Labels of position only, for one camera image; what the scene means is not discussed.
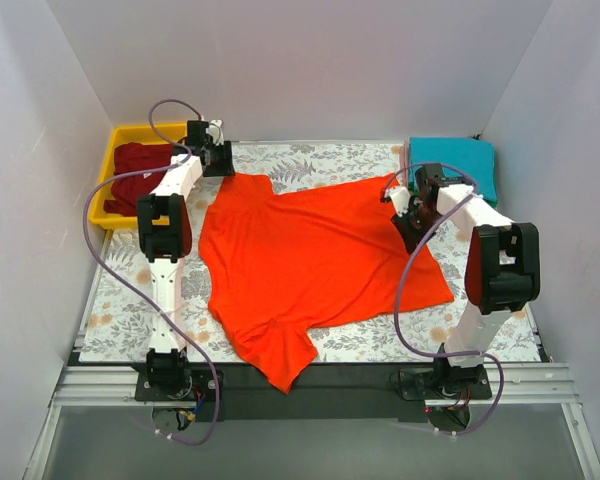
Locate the folded teal t shirt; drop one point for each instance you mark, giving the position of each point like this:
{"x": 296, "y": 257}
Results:
{"x": 473, "y": 157}

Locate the folded green t shirt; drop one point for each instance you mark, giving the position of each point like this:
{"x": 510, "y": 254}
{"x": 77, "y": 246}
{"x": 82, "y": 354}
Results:
{"x": 492, "y": 203}

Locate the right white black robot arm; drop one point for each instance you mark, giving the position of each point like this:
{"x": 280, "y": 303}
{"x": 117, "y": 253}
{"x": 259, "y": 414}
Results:
{"x": 502, "y": 275}

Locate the aluminium frame rail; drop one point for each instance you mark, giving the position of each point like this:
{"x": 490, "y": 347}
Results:
{"x": 97, "y": 430}

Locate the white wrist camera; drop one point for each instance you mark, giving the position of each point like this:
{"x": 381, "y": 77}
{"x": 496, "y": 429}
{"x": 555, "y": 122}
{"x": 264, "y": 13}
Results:
{"x": 214, "y": 130}
{"x": 399, "y": 197}

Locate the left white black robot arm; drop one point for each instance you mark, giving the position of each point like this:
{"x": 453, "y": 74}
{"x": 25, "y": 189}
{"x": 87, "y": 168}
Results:
{"x": 165, "y": 238}

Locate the folded pink t shirt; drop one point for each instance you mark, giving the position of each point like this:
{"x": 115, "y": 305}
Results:
{"x": 405, "y": 162}

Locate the orange t shirt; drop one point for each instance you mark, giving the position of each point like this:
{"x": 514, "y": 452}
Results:
{"x": 283, "y": 264}

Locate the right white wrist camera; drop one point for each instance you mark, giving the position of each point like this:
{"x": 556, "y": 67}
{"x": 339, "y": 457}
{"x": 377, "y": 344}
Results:
{"x": 399, "y": 197}

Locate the yellow plastic bin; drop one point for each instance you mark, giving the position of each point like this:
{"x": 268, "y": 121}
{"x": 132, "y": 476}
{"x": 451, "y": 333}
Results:
{"x": 141, "y": 133}

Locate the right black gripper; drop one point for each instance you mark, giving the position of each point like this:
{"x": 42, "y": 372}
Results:
{"x": 410, "y": 230}

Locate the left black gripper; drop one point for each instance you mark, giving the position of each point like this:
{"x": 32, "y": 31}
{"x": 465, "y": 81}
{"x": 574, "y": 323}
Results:
{"x": 220, "y": 163}

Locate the floral patterned table mat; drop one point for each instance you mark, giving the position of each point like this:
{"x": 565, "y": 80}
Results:
{"x": 118, "y": 322}

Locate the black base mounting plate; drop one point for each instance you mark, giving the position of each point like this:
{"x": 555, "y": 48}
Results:
{"x": 321, "y": 391}

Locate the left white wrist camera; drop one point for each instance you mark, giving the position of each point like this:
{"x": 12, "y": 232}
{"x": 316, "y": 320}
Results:
{"x": 214, "y": 130}

